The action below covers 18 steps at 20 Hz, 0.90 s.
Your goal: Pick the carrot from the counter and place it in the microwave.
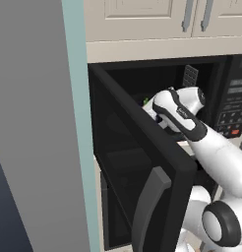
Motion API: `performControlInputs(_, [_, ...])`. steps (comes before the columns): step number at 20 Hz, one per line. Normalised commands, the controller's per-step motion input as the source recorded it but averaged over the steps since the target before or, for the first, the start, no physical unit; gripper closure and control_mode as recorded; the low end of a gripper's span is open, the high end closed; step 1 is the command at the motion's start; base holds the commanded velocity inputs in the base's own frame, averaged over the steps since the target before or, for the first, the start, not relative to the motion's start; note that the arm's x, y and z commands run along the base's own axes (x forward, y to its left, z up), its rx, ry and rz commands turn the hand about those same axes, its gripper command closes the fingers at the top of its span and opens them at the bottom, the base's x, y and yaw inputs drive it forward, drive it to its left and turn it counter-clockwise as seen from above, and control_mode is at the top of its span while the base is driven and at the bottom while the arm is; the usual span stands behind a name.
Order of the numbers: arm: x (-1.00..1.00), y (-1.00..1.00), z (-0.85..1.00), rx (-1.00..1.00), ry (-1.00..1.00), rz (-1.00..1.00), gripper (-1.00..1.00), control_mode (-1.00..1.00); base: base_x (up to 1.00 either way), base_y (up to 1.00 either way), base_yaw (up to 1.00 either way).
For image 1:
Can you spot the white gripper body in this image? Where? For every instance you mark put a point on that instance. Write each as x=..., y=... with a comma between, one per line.
x=150, y=110

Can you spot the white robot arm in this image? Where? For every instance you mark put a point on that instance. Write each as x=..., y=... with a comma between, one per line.
x=218, y=151

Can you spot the black microwave door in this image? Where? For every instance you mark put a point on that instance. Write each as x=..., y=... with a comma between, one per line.
x=126, y=144

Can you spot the black microwave oven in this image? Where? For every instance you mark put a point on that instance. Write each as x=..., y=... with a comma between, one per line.
x=231, y=92

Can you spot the beige cupboard door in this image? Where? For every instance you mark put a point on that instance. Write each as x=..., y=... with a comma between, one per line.
x=139, y=16
x=229, y=16

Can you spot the black appliance front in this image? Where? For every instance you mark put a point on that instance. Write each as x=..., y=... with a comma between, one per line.
x=114, y=213

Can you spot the grey tall unit with teal edge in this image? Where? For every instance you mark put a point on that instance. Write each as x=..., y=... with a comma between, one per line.
x=34, y=98

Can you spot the beige cupboard frame board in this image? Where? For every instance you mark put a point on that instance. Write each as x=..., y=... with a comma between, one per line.
x=159, y=49

